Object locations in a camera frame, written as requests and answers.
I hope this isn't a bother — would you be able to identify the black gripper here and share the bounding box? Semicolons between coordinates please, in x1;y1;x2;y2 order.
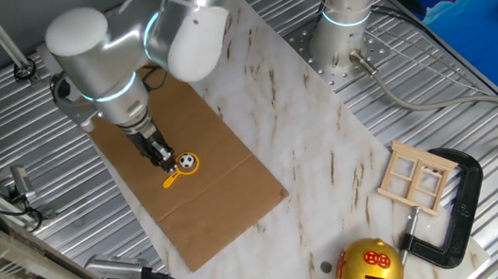
116;108;180;180

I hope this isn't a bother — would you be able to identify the yellow plastic bubble ring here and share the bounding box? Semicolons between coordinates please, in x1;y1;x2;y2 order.
158;149;203;190

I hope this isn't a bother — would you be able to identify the small soccer ball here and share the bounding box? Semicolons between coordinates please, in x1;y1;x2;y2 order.
178;152;197;171

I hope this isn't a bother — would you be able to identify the brown cardboard sheet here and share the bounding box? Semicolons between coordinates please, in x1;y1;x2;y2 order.
78;48;298;279

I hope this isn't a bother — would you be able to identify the white marble board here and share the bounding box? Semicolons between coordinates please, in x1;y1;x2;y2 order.
31;0;493;279

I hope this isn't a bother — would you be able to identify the black clamp tool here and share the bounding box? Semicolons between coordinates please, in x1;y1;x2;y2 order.
40;207;59;222

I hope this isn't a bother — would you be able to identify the thin metal pole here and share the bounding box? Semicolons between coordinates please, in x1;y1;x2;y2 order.
0;0;42;90

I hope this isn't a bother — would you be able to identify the golden piggy bank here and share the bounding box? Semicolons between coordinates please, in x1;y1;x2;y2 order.
330;234;406;279

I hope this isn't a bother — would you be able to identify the black C-clamp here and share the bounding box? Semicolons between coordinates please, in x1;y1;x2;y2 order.
386;143;495;276

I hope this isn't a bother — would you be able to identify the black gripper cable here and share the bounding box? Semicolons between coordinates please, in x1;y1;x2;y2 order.
139;63;170;92

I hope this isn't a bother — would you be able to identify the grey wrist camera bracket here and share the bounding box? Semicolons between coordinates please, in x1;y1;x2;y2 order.
47;67;101;136

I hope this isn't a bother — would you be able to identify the silver ribbed camera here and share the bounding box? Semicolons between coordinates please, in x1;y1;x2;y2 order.
82;247;156;279

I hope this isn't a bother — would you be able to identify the thin black camera cable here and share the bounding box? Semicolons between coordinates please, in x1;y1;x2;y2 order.
0;191;47;236

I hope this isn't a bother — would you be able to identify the small grey camera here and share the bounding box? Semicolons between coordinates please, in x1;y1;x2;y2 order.
9;163;38;203

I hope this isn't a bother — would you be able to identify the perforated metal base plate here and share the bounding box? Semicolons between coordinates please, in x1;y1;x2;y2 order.
282;8;395;93

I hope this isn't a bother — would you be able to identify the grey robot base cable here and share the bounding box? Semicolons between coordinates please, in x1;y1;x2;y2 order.
348;31;498;146

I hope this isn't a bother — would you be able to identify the wooden miniature window frame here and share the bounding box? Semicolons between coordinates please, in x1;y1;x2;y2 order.
371;132;466;224

